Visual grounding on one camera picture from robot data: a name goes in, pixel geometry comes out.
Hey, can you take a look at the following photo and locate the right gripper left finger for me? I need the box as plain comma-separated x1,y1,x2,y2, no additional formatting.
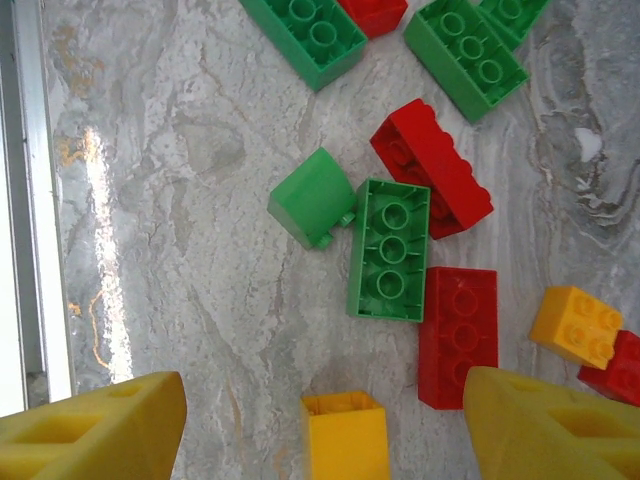
0,370,189,480

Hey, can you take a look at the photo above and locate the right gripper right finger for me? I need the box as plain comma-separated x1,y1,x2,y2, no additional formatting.
462,365,640,480

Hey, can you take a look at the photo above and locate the red lego brick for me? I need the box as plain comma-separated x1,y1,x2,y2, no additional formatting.
576,329,640,409
369,97,496,242
336,0,409,40
417,265,500,413

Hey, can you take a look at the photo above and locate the small yellow lego brick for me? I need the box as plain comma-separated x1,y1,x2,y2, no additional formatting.
299,390,392,480
528,285,626,372

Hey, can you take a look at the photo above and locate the green curved lego brick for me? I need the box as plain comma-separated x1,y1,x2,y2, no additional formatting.
266,146,359,252

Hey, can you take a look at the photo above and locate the aluminium rail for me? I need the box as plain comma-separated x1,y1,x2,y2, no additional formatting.
0,0,77,417

